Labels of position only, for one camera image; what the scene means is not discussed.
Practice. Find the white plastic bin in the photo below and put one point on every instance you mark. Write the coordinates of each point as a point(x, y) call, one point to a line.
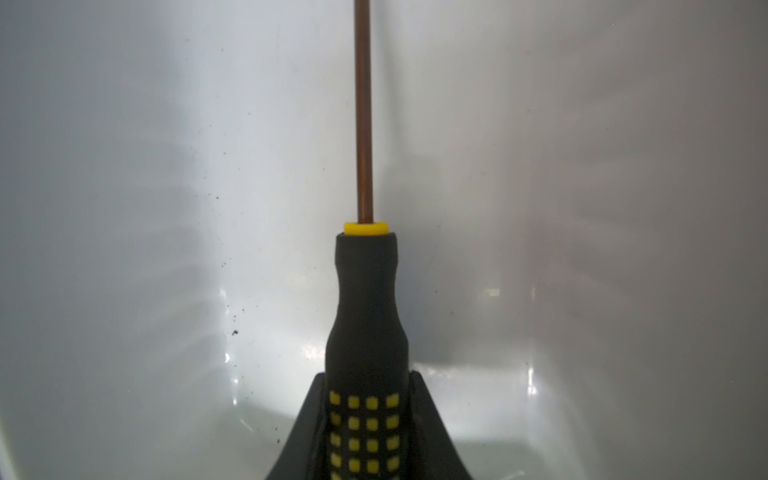
point(578, 188)

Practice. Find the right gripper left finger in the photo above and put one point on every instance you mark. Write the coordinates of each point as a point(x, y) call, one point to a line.
point(304, 454)

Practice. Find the black yellow screwdriver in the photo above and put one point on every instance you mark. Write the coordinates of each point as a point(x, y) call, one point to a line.
point(367, 351)

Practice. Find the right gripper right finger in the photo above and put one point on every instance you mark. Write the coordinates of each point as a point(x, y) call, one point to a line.
point(431, 452)

